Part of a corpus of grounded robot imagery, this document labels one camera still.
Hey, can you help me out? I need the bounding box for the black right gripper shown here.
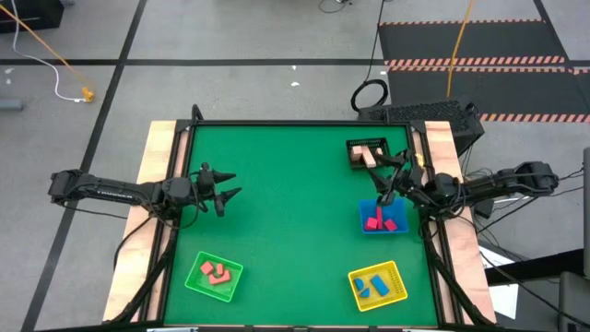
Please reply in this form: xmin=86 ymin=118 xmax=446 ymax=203
xmin=367 ymin=148 xmax=431 ymax=207

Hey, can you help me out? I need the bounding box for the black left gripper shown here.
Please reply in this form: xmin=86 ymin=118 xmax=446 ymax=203
xmin=183 ymin=161 xmax=243 ymax=219

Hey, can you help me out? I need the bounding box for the long natural wood block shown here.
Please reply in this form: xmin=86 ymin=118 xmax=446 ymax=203
xmin=360 ymin=146 xmax=378 ymax=169

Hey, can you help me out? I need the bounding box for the blue plastic basket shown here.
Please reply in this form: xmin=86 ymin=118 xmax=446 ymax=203
xmin=358 ymin=197 xmax=410 ymax=235

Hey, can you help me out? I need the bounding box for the black plastic basket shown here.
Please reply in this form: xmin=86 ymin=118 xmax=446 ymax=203
xmin=345 ymin=136 xmax=392 ymax=170

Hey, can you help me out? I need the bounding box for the wooden table side board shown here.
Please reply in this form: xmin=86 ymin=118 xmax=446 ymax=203
xmin=101 ymin=120 xmax=190 ymax=323
xmin=412 ymin=120 xmax=498 ymax=324

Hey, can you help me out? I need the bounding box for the black computer tower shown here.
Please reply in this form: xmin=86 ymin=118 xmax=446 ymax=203
xmin=357 ymin=99 xmax=486 ymax=158

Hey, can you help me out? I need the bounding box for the black power adapter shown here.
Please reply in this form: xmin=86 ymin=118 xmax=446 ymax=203
xmin=474 ymin=196 xmax=495 ymax=220

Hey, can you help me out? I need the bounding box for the yellow plastic basket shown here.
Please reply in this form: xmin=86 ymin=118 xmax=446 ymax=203
xmin=347 ymin=259 xmax=409 ymax=313

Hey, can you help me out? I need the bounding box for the green plastic basket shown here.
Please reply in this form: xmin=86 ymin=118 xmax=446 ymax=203
xmin=183 ymin=250 xmax=244 ymax=305

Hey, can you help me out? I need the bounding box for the black striped floor mat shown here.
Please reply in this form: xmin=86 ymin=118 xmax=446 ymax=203
xmin=377 ymin=18 xmax=572 ymax=70
xmin=386 ymin=64 xmax=590 ymax=124

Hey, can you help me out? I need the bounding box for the white paper sheet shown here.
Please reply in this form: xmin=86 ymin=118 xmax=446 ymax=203
xmin=478 ymin=246 xmax=520 ymax=320

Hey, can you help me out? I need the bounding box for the black desk edge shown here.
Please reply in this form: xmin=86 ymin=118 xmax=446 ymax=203
xmin=483 ymin=248 xmax=584 ymax=287

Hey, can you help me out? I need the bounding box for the grey cabinet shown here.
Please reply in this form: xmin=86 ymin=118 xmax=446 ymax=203
xmin=558 ymin=270 xmax=590 ymax=332

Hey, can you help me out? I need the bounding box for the black box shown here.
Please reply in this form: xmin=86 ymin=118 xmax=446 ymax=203
xmin=0 ymin=0 xmax=65 ymax=34

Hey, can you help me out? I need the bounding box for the black coiled floor cable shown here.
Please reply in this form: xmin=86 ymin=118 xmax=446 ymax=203
xmin=349 ymin=0 xmax=391 ymax=113

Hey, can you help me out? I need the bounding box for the black metal table frame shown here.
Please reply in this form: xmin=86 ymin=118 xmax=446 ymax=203
xmin=103 ymin=103 xmax=497 ymax=332

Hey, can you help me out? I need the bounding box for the yellow floor cable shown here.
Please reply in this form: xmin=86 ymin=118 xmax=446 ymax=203
xmin=444 ymin=0 xmax=476 ymax=100

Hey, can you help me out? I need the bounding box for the grey vertical post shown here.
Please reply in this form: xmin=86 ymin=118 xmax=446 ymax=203
xmin=583 ymin=147 xmax=590 ymax=280

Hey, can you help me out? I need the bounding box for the orange floor cable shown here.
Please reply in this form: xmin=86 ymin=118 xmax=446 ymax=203
xmin=0 ymin=3 xmax=91 ymax=93

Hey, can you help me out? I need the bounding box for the white floor cable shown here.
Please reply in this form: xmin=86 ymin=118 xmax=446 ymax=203
xmin=9 ymin=0 xmax=87 ymax=103

